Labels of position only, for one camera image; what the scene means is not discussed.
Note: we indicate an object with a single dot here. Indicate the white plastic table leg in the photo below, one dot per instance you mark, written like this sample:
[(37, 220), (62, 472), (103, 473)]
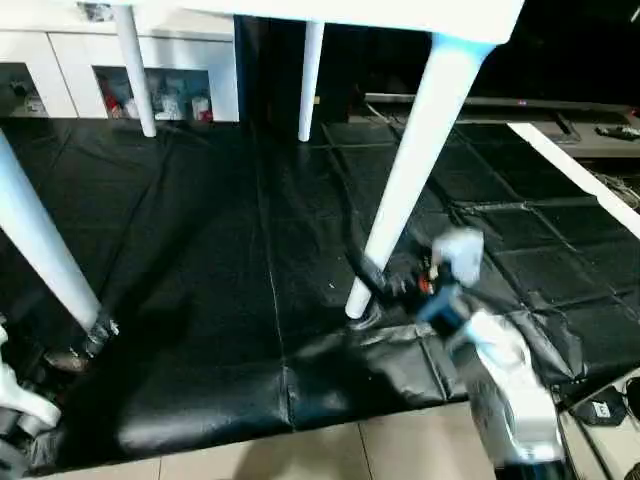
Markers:
[(45, 240), (135, 70), (310, 80), (415, 170)]

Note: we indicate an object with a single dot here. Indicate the black work mat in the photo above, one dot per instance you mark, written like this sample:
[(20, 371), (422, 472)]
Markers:
[(200, 280)]

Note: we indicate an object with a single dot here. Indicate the white edge strip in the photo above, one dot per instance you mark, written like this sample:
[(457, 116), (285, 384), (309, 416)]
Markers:
[(580, 165)]

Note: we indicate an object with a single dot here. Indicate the black box white label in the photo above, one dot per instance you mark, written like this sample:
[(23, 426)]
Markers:
[(605, 410)]

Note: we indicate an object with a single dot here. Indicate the black remote control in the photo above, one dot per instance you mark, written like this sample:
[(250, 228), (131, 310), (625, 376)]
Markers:
[(618, 131)]

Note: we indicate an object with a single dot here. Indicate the red bottle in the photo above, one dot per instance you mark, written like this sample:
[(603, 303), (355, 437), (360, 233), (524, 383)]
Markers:
[(112, 100)]

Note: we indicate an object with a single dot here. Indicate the white glass-door cabinet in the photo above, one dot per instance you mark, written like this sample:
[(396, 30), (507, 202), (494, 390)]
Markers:
[(60, 60)]

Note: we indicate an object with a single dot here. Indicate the grey object on cabinet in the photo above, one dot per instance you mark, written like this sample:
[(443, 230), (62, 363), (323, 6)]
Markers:
[(95, 10)]

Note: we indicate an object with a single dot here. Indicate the black metal rail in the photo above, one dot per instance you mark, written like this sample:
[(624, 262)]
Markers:
[(490, 102)]

